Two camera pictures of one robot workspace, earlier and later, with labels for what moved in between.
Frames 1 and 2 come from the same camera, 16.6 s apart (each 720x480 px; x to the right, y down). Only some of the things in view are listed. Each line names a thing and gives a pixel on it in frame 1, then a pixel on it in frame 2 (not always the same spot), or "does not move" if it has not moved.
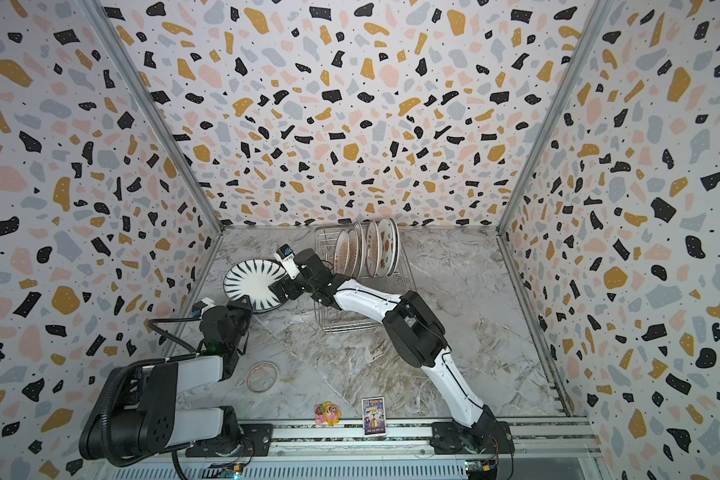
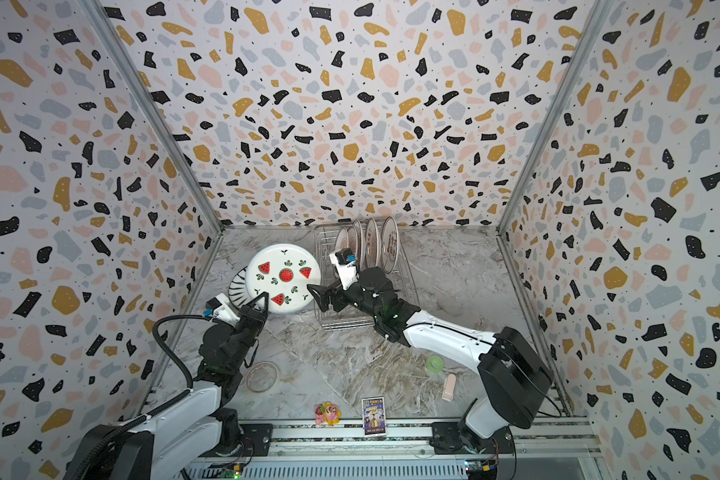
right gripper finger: [278, 290] to [321, 295]
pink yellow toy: [327, 413] does not move
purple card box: [373, 413] does not move
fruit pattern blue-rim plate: [388, 246] to [284, 271]
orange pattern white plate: [372, 248] does not move
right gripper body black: [285, 285] to [339, 294]
